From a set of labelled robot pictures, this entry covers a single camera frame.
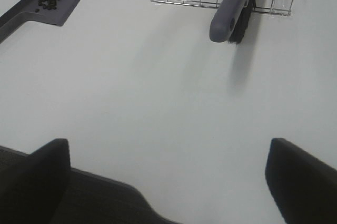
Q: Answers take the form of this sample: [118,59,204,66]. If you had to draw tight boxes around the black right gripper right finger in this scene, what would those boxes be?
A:
[265,138,336,223]

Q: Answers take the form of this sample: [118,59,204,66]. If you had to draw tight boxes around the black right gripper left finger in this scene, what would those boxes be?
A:
[1,139,170,223]

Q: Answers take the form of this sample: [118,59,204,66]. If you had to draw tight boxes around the purple hand brush black bristles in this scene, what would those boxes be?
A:
[209,0,256,44]

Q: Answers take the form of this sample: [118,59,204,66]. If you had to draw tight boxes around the purple plastic dustpan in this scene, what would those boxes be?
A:
[1,0,80,42]

